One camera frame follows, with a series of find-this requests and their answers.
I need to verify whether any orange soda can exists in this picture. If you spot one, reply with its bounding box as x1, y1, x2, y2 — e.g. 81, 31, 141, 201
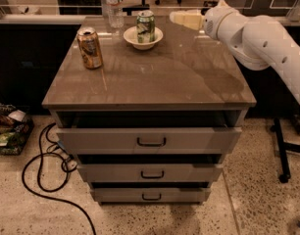
76, 26, 103, 70

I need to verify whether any black robot stand leg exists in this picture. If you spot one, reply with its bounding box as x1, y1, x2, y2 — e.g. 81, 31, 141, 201
271, 118, 300, 183

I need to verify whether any box of snack bags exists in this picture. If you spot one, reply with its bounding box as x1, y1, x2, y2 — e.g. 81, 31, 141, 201
0, 103, 34, 156

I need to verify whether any grey drawer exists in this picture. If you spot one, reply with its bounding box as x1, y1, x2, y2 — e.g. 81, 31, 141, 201
90, 182, 211, 204
58, 111, 241, 155
77, 154, 223, 183

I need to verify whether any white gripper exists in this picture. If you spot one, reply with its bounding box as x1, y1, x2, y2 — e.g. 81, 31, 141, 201
170, 0, 239, 40

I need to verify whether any grey drawer cabinet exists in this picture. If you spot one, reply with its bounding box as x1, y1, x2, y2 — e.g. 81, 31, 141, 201
41, 15, 257, 206

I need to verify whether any top grey drawer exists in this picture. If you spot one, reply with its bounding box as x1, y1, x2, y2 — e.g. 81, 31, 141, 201
58, 111, 241, 155

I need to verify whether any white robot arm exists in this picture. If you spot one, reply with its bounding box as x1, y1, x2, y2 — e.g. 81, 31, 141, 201
170, 0, 300, 105

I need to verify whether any green soda can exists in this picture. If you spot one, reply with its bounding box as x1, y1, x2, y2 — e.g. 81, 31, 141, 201
136, 10, 155, 43

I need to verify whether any black floor cable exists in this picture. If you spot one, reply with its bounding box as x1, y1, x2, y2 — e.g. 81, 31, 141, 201
21, 122, 98, 235

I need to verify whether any bottom grey drawer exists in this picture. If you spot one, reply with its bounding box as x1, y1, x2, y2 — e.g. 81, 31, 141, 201
90, 182, 211, 204

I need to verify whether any middle grey drawer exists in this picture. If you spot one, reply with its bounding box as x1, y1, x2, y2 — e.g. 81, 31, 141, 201
77, 154, 223, 183

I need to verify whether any clear plastic water bottle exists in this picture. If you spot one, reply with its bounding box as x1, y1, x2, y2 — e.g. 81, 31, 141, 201
105, 0, 124, 28

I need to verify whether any white paper bowl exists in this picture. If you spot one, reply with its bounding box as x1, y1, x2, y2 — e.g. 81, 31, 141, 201
124, 26, 163, 50

